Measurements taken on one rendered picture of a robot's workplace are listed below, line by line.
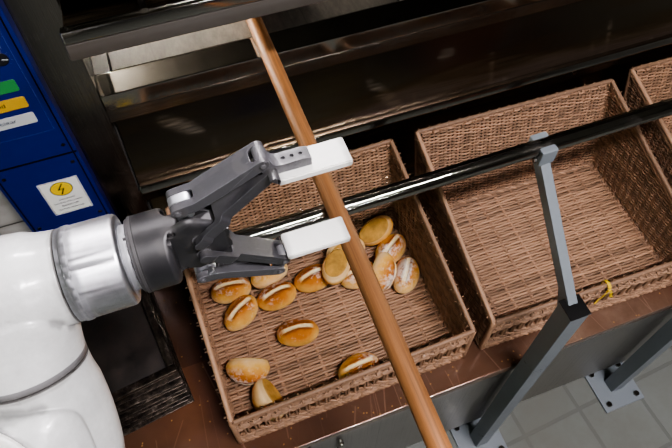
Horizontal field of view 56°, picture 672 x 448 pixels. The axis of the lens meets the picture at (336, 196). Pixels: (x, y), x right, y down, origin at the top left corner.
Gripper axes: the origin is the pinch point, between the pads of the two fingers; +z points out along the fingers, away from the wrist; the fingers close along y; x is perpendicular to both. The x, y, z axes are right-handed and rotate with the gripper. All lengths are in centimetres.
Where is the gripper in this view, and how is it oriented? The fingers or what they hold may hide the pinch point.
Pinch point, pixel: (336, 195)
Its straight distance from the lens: 63.4
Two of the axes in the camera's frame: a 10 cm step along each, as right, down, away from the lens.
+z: 9.4, -2.8, 1.9
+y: 0.0, 5.6, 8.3
